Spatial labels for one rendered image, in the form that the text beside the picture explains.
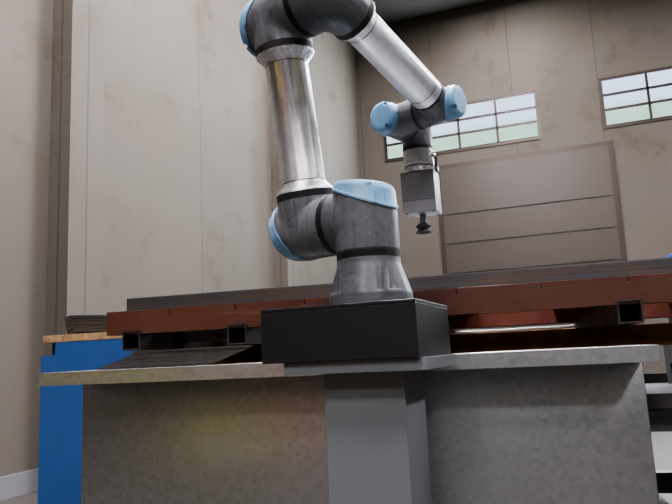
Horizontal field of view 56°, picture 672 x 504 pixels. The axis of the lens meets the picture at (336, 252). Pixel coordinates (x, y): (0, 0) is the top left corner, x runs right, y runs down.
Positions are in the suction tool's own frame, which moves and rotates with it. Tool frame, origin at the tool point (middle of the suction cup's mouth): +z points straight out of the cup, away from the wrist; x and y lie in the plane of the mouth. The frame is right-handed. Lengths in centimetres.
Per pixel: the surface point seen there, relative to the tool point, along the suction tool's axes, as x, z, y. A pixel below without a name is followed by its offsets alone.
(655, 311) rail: -68, 21, -55
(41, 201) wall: -138, -72, 270
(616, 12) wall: -810, -435, -115
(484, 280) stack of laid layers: 2.6, 13.2, -14.0
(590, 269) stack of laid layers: -0.4, 12.4, -36.9
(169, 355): 29, 27, 54
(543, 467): 10, 53, -24
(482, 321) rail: -61, 21, -3
